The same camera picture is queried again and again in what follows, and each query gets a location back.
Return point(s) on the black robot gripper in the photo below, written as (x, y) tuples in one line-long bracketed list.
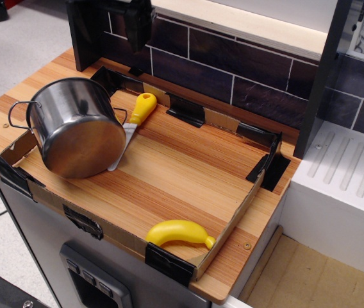
[(138, 18)]

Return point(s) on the stainless steel pot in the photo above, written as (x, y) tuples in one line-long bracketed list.
[(77, 132)]

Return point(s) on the yellow toy banana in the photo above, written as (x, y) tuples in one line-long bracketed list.
[(179, 230)]

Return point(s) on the white toy sink drainboard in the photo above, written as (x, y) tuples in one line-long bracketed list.
[(324, 205)]

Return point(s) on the grey oven control panel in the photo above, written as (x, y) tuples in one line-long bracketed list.
[(94, 287)]

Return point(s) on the dark grey left post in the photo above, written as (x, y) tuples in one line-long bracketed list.
[(86, 22)]

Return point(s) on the dark grey post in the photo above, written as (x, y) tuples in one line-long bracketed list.
[(86, 22), (310, 124)]

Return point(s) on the yellow handled toy knife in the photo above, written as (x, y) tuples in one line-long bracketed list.
[(144, 106)]

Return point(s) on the dark grey right post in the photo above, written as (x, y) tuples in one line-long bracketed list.
[(310, 124)]

